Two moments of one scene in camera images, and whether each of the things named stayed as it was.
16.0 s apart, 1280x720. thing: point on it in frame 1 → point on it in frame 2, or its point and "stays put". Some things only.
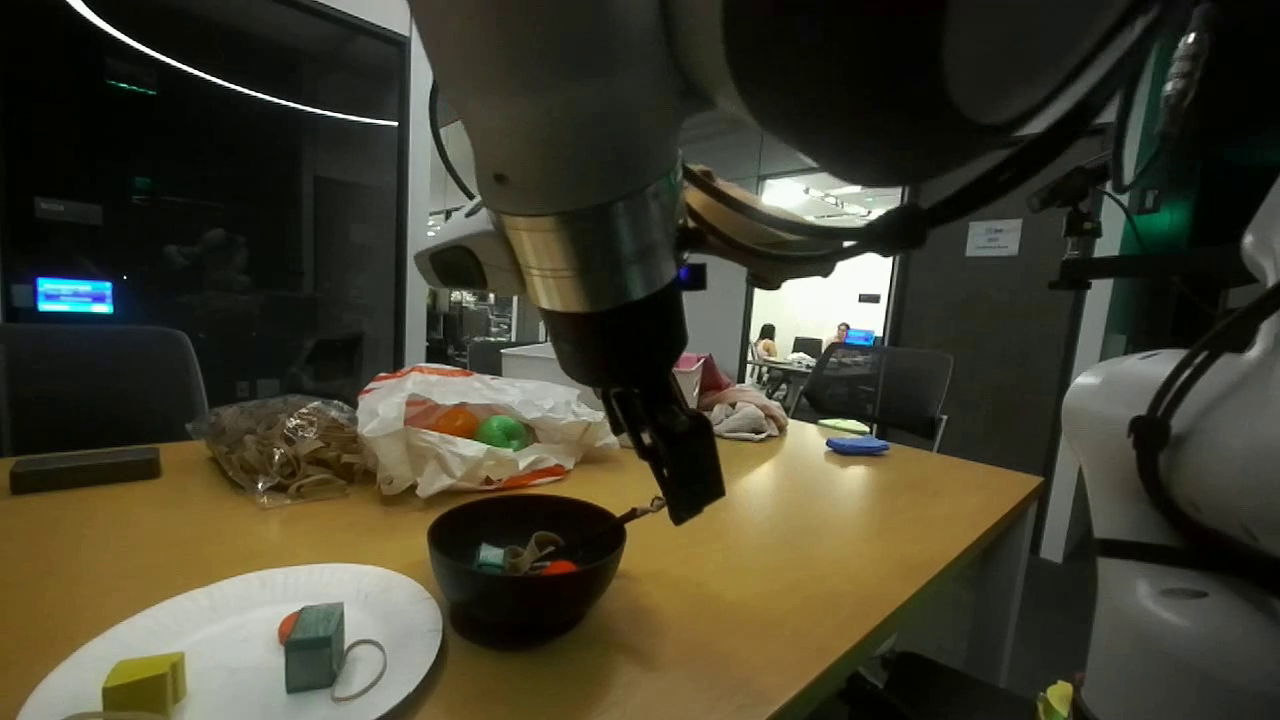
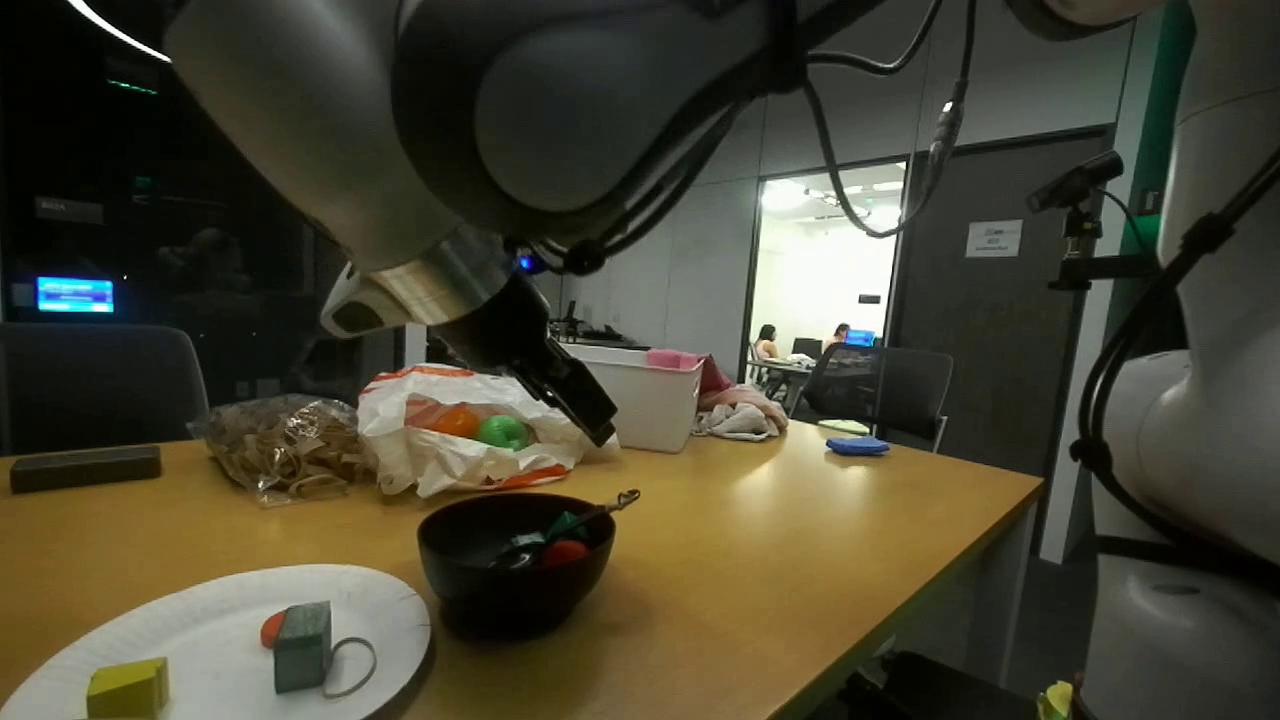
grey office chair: (86, 385) stays put
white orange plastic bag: (432, 428) stays put
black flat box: (86, 471) stays put
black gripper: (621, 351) → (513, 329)
